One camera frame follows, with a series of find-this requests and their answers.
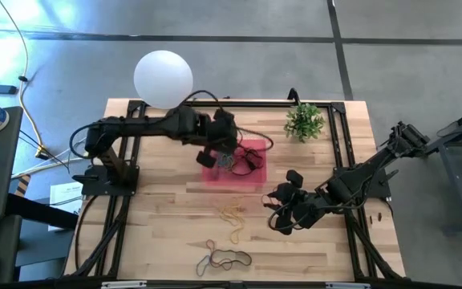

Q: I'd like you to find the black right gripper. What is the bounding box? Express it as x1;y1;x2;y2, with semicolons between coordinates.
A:
263;169;326;236

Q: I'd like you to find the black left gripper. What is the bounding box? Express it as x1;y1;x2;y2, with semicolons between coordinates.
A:
196;108;240;169

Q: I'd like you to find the large teal-grey rubber band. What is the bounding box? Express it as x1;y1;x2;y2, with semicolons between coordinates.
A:
216;153;234;170

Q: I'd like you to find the green rubber band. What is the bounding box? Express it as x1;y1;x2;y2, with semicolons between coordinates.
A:
219;154;237;169

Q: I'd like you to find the yellow rubber band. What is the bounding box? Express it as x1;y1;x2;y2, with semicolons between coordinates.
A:
214;200;248;226
229;222;246;245

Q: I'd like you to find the red-brown rubber band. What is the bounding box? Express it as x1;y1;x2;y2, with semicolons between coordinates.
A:
205;239;234;271

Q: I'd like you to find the blue rubber band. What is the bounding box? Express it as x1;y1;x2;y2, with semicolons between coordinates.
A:
195;254;213;278

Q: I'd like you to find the pink translucent plastic bin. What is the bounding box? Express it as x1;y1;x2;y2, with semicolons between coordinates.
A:
201;138;268;188

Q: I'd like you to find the white globe lamp black base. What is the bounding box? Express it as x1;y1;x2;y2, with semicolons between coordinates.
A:
133;50;195;121

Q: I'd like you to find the small potted green plant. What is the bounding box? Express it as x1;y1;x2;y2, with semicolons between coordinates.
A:
282;102;326;144

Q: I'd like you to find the white paper sheet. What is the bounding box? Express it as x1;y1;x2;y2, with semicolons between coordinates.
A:
48;181;84;233

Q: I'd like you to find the grey side table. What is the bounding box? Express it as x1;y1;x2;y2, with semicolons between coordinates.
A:
416;102;462;236

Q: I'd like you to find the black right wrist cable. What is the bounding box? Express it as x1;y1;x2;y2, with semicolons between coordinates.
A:
268;198;371;233

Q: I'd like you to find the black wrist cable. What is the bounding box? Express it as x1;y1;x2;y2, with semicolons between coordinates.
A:
178;90;275;153
268;198;371;233

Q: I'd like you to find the black metal table frame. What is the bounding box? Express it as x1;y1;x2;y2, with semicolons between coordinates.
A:
64;98;407;289

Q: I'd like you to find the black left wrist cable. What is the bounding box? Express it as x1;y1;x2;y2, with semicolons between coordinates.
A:
178;90;275;153

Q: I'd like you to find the black frame clamp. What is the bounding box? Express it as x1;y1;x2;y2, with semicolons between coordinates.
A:
286;87;302;106

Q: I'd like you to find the silver metal bracket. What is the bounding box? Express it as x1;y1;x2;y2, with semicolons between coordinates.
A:
101;280;148;289
326;282;371;289

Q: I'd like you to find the black power cable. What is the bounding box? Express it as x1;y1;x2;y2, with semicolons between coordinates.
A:
73;194;99;272

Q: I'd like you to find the white floor cable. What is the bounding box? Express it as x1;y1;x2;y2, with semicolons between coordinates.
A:
10;137;87;180

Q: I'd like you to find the yellow cable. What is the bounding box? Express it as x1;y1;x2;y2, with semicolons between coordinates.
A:
0;0;46;156

